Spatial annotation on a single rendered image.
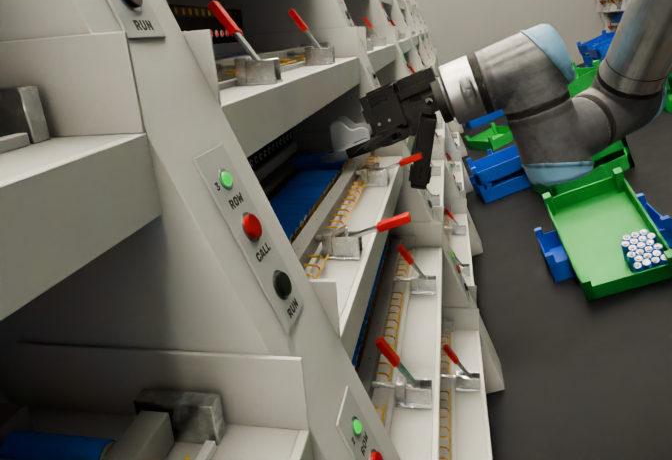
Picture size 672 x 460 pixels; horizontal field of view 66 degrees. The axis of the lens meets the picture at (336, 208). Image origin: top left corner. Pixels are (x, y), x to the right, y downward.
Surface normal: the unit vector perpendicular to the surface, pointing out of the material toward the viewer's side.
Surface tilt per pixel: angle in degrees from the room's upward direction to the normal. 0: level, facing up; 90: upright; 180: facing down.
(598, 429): 0
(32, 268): 111
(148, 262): 90
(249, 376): 90
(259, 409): 90
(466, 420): 21
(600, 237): 28
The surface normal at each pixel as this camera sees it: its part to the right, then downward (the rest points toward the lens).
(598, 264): -0.47, -0.62
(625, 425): -0.42, -0.88
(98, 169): 0.98, 0.00
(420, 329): -0.07, -0.95
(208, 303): -0.20, 0.33
